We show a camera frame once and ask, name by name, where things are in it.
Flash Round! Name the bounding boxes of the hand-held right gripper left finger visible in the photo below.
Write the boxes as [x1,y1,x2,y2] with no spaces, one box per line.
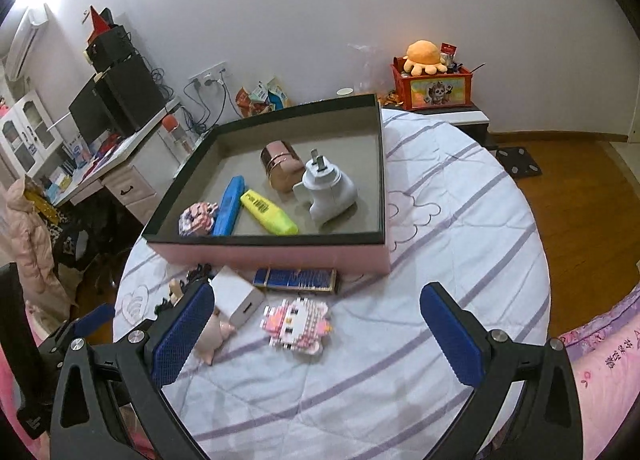
[48,280,216,460]

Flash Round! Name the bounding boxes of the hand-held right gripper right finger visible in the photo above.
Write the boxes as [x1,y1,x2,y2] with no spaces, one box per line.
[419,281,599,460]

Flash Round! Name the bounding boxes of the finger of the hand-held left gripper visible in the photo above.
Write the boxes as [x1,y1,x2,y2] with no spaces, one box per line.
[74,303,117,339]

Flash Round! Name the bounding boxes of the small baby doll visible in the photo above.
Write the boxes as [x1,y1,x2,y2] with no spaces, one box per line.
[167,277,237,366]

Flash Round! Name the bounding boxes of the pink white block figure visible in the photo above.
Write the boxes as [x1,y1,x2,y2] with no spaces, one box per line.
[263,296,333,356]

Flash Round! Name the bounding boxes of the pink brown block figure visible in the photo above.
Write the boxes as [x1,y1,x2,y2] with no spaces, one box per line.
[178,200,221,237]

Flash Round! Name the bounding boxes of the blue highlighter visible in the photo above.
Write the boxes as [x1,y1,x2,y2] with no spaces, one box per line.
[211,175,247,236]

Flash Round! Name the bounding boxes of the yellow highlighter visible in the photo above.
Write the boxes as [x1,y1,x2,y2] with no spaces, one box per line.
[240,189,299,236]

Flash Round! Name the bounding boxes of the white plug adapter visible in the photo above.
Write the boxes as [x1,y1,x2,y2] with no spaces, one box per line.
[292,149,359,227]

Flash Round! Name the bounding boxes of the rose gold metal cup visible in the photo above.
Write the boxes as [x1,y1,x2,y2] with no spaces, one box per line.
[259,140,305,191]

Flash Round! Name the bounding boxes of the pink box with black rim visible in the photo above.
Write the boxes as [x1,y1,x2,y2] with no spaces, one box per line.
[141,93,392,276]

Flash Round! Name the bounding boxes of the black office chair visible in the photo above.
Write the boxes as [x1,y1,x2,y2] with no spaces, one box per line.
[50,210,131,291]

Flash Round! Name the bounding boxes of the white charger cube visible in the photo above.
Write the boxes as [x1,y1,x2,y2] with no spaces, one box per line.
[210,266,267,327]

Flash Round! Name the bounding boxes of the pink padded coat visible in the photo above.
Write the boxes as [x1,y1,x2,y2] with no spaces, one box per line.
[0,175,71,321]

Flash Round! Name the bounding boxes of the blue flat box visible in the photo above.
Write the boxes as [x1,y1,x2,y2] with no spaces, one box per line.
[252,267,341,293]

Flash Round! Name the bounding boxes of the white desk with drawers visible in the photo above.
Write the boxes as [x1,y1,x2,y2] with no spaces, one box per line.
[52,98,211,226]

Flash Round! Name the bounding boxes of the pink printed blanket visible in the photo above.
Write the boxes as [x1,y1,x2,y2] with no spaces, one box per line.
[560,285,640,460]

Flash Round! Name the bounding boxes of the blue white box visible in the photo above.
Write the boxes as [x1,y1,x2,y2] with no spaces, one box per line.
[62,139,91,166]

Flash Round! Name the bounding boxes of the red papers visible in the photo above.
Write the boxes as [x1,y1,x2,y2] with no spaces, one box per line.
[90,135,131,163]

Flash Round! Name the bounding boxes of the black floor scale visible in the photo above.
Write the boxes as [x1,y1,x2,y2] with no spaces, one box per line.
[495,146,543,180]

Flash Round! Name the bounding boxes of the white glass-door cabinet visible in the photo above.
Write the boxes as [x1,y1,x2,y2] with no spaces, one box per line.
[0,90,63,178]

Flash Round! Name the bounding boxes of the clear bottle with red cap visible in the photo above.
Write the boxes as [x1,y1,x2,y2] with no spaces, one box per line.
[161,114,193,153]

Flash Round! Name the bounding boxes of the black computer monitor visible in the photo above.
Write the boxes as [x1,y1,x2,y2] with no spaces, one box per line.
[68,78,123,146]

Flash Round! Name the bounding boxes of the white nightstand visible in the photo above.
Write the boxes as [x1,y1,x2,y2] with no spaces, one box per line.
[425,108,501,148]

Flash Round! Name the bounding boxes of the black speakers stack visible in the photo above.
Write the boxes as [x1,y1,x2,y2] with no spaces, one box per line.
[95,53,167,137]

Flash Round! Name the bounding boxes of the orange snack packet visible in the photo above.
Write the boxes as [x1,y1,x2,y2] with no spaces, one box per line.
[235,88,256,117]

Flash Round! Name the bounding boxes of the red printed storage box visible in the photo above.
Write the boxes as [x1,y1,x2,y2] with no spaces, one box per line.
[391,56,473,111]

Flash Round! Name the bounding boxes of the white green snack packet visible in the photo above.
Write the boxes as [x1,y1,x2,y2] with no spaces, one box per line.
[252,80,281,108]

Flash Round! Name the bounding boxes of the clear plastic bag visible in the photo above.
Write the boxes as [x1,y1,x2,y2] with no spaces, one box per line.
[347,43,388,94]

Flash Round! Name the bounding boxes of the white air conditioner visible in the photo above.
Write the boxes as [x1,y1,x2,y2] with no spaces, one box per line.
[4,4,50,81]

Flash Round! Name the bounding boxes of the orange octopus plush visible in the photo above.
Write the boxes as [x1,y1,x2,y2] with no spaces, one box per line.
[402,40,448,77]

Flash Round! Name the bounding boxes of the black cables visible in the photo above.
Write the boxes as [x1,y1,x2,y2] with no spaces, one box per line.
[182,80,231,134]

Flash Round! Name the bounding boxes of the white wall socket strip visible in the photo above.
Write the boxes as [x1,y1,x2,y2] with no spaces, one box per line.
[189,60,230,88]

